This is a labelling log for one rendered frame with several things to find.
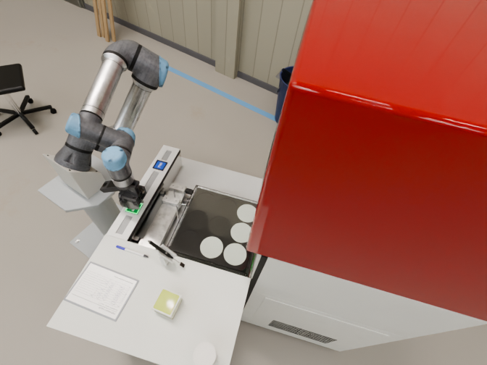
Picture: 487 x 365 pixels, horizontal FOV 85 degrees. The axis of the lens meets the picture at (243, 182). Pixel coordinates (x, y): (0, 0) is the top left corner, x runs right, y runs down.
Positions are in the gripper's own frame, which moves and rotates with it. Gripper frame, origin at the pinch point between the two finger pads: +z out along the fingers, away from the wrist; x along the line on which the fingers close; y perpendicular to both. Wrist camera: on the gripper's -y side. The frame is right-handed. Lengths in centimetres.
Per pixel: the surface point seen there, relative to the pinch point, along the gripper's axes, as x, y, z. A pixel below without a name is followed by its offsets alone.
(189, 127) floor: 154, -42, 97
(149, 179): 16.5, -0.3, 1.7
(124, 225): -8.9, 0.8, 1.7
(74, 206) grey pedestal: -1.5, -34.2, 15.4
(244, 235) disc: 5, 51, 7
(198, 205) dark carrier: 13.6, 25.4, 7.4
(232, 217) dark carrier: 12.3, 43.5, 7.3
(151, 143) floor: 118, -69, 97
